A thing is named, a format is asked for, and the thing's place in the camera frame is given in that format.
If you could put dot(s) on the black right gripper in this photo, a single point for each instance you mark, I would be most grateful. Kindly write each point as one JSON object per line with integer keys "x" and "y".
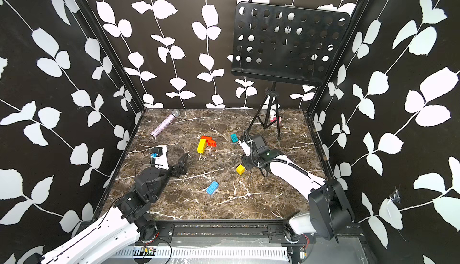
{"x": 245, "y": 161}

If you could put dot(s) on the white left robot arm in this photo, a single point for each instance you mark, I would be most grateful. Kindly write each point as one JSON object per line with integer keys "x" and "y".
{"x": 126, "y": 222}

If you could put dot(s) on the light blue lego brick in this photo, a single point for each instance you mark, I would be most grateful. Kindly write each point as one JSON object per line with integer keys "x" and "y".
{"x": 212, "y": 187}

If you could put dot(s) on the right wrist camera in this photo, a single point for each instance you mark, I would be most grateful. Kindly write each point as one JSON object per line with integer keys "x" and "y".
{"x": 253, "y": 145}

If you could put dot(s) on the tall yellow lego brick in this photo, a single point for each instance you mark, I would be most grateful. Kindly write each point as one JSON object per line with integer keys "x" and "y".
{"x": 202, "y": 146}

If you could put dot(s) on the pink object behind stand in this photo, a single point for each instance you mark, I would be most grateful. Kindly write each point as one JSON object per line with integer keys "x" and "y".
{"x": 276, "y": 120}

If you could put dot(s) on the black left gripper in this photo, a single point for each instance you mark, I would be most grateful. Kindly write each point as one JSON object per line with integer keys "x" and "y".
{"x": 182, "y": 167}

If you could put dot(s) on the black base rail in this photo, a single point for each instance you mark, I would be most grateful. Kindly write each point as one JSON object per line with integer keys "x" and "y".
{"x": 275, "y": 231}

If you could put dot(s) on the teal lego brick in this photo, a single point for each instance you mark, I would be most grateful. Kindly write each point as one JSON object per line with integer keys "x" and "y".
{"x": 234, "y": 138}

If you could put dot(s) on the long red lego brick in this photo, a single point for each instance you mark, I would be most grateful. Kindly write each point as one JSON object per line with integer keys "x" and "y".
{"x": 209, "y": 141}

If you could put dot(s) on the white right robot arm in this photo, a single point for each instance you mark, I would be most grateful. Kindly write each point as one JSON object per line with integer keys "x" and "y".
{"x": 329, "y": 208}

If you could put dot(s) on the white perforated strip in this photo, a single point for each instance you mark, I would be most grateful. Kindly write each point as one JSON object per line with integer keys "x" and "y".
{"x": 164, "y": 252}

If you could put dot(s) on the purple rhinestone microphone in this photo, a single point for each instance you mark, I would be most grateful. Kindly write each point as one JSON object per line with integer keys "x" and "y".
{"x": 166, "y": 122}

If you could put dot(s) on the black perforated music stand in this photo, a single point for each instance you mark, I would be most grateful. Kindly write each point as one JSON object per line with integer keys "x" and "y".
{"x": 284, "y": 44}

